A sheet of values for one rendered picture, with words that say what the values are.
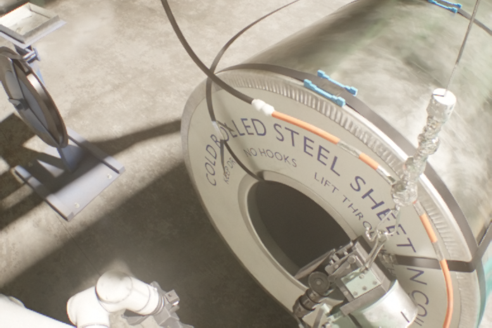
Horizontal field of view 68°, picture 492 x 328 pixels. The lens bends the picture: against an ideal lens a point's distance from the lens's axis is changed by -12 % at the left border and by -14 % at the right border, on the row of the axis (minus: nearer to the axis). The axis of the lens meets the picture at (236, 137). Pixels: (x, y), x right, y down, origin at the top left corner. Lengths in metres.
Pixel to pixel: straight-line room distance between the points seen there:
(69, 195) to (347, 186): 1.92
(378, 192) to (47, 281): 1.83
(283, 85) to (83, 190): 1.84
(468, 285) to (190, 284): 1.46
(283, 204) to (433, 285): 0.74
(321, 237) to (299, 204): 0.16
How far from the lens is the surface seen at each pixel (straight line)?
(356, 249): 0.98
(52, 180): 2.72
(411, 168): 0.66
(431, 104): 0.58
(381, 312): 1.01
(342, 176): 0.98
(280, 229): 1.58
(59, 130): 2.12
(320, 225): 1.67
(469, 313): 1.09
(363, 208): 1.01
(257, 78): 1.01
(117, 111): 3.04
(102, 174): 2.62
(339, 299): 1.44
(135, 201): 2.45
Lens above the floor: 1.92
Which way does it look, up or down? 45 degrees down
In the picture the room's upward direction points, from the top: 1 degrees counter-clockwise
